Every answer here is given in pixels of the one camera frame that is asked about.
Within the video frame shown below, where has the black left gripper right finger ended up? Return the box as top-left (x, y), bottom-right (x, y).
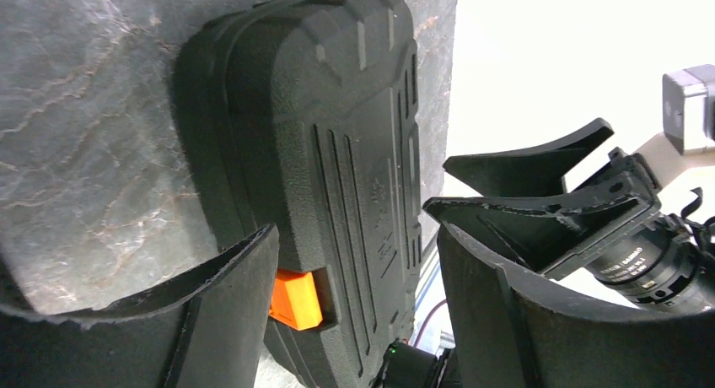
top-left (438, 224), bottom-right (714, 387)

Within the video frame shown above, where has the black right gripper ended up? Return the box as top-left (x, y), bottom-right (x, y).
top-left (423, 118), bottom-right (660, 279)

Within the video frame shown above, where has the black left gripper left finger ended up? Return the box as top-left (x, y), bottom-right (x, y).
top-left (1, 224), bottom-right (279, 387)

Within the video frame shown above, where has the black plastic tool case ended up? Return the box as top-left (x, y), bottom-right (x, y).
top-left (173, 0), bottom-right (422, 387)

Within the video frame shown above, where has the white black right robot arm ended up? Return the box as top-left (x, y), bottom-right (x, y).
top-left (423, 64), bottom-right (714, 314)

